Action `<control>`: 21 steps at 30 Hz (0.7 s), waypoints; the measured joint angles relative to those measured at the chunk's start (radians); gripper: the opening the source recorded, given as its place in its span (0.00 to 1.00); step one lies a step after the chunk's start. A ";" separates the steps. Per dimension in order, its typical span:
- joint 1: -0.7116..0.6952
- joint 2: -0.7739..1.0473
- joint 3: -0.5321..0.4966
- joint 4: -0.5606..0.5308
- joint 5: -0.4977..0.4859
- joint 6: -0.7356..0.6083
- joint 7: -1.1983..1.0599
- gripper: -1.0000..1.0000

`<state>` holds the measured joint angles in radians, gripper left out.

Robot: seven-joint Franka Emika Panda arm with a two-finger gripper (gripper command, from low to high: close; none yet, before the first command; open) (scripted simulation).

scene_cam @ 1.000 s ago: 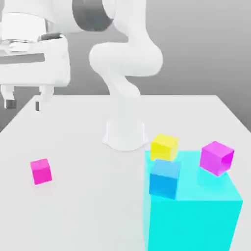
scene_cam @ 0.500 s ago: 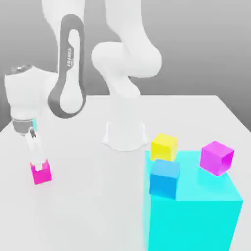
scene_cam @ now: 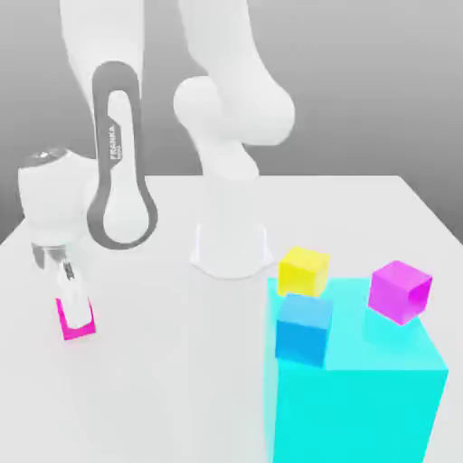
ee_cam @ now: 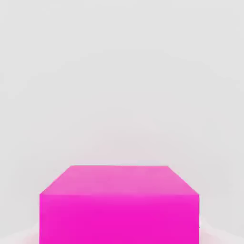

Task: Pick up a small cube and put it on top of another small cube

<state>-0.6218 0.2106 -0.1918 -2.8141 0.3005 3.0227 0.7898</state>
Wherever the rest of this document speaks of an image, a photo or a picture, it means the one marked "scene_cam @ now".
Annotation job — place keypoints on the small pink cube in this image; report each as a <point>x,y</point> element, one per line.
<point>77,331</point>

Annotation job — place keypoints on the small blue cube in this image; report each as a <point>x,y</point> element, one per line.
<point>302,334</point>

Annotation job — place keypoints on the small yellow cube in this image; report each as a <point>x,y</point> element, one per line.
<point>302,273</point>

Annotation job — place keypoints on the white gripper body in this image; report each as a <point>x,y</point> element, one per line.
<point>74,300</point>

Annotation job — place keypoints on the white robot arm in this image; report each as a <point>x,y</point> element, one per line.
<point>224,108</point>

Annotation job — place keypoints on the large cyan box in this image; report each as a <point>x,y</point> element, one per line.
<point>358,408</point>

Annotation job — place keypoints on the small purple cube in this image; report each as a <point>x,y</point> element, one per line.
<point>396,289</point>

